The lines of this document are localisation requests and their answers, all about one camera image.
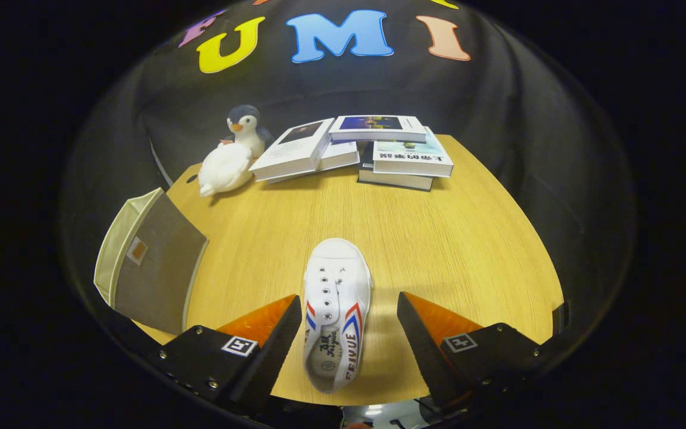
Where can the white book with dark portrait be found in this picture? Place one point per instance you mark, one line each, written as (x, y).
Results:
(292, 149)

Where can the book with blue picture cover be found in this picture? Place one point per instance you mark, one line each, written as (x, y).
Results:
(379, 123)

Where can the beige fabric storage box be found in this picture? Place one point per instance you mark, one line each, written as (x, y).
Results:
(158, 268)

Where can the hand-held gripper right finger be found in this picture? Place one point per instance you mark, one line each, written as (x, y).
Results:
(423, 351)

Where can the white canvas shoe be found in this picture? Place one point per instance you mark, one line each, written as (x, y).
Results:
(337, 274)

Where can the grey penguin plush toy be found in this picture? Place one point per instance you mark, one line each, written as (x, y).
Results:
(246, 128)

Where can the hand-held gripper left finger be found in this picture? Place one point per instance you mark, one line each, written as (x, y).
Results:
(274, 351)

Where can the white duck plush toy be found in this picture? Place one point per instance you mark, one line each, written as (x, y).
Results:
(224, 170)

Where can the book with pale teal cover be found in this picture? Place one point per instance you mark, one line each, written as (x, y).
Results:
(408, 155)

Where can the plain white book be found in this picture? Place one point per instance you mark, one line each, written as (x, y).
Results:
(340, 156)

